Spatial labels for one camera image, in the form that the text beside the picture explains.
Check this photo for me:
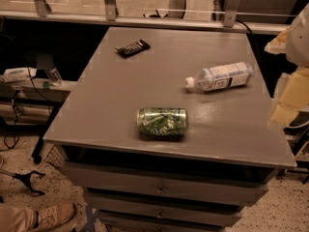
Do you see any clear plastic bottle white label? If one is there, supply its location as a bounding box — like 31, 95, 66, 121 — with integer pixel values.
185, 62, 253, 92

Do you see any green soda can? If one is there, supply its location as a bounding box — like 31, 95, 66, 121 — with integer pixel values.
137, 107, 187, 136

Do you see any low side bench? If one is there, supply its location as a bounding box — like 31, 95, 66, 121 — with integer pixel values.
0, 78, 77, 163

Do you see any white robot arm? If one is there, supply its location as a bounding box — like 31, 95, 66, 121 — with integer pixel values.
265, 5, 309, 127

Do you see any small water bottle on bench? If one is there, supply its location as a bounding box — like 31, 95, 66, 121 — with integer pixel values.
45, 68, 63, 86

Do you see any tan trouser leg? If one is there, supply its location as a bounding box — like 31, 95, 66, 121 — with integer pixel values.
0, 204, 37, 232

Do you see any grey drawer cabinet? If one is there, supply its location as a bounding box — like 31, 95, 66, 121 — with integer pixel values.
44, 27, 295, 232

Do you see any black snack bar wrapper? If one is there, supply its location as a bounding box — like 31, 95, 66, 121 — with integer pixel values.
116, 39, 151, 59

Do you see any black cable on floor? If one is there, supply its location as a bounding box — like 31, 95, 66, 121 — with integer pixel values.
2, 87, 23, 151

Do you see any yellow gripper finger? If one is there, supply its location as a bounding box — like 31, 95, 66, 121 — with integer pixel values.
270, 67, 309, 126
265, 28, 290, 54

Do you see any black stand foot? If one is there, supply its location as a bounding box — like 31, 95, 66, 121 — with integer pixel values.
14, 170, 44, 195

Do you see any white wipes pack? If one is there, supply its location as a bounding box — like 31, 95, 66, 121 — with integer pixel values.
3, 67, 37, 83

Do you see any metal window railing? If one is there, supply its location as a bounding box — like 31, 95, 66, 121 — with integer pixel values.
0, 0, 309, 37

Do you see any tan shoe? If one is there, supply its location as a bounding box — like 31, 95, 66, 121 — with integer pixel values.
35, 201, 76, 231

